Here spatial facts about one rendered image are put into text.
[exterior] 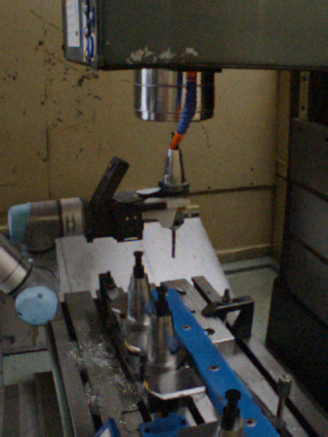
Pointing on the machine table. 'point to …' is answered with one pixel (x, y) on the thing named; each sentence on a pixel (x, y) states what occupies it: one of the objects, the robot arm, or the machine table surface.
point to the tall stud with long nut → (283, 393)
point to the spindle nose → (171, 96)
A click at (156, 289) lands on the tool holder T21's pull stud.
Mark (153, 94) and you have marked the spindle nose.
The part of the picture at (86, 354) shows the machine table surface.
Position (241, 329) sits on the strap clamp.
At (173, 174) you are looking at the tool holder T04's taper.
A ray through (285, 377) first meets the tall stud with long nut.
